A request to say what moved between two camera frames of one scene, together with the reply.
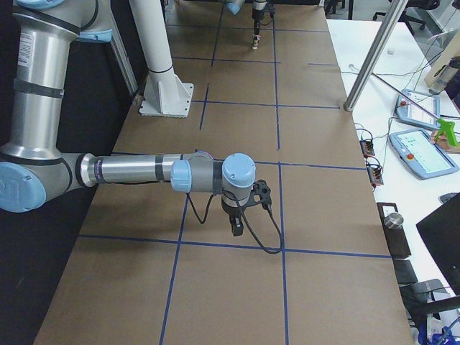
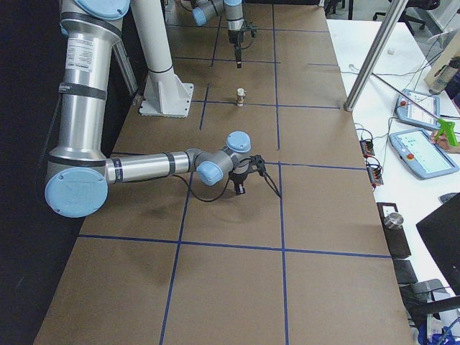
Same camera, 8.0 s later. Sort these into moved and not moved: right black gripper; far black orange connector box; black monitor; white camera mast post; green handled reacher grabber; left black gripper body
Moved: left black gripper body; right black gripper
Not moved: far black orange connector box; white camera mast post; black monitor; green handled reacher grabber
